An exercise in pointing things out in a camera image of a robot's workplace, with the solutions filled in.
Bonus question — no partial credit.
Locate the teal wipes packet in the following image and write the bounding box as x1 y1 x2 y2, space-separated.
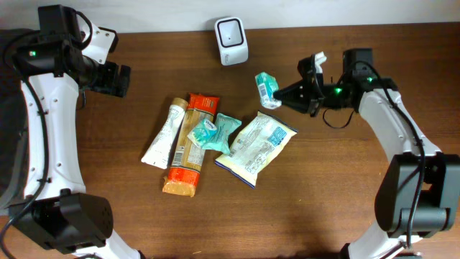
202 113 242 155

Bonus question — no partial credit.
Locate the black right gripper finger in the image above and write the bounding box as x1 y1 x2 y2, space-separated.
273 80 308 99
276 97 316 114

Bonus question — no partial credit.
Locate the white tube with beige cap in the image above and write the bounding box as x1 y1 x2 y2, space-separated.
141 98 188 169

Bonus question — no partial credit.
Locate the cream snack bag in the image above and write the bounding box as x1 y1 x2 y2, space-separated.
215 112 298 188

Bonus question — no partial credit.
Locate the dark grey mesh basket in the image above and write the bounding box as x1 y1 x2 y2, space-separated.
0 28 29 217

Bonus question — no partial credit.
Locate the orange spaghetti package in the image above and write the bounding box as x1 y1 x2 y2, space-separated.
162 94 220 197

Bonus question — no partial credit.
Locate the teal tissue pack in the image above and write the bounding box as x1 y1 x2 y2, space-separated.
255 72 282 109
187 119 217 147

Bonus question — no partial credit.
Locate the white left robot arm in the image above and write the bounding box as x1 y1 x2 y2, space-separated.
8 24 142 258

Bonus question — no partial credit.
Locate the white barcode scanner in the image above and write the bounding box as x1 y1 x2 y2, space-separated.
214 17 249 66

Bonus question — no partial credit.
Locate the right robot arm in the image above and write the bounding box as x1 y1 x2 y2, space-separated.
273 48 459 258

